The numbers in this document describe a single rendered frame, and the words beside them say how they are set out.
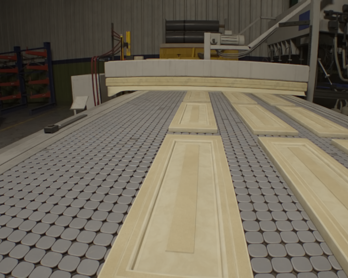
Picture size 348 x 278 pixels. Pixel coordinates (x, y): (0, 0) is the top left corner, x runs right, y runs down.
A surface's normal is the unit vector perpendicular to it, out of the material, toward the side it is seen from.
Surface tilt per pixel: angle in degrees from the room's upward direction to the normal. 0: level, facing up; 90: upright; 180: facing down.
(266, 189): 0
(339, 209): 11
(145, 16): 90
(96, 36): 90
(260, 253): 0
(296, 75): 90
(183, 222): 0
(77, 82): 90
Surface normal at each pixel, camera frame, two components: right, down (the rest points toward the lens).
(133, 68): -0.11, 0.30
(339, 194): 0.00, -0.95
